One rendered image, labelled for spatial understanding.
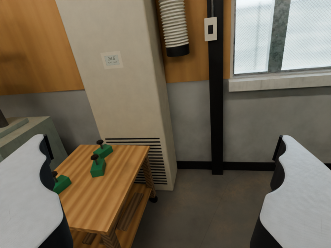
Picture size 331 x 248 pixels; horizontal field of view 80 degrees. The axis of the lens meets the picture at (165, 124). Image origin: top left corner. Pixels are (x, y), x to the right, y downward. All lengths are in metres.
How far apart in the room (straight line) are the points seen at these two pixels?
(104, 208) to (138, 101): 0.69
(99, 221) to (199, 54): 1.18
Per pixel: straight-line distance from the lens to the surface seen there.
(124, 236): 1.40
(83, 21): 1.39
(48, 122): 1.93
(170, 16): 1.32
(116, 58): 1.33
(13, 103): 2.45
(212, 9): 1.39
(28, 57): 2.09
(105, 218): 1.05
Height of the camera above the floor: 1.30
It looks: 27 degrees down
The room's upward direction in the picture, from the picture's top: 8 degrees counter-clockwise
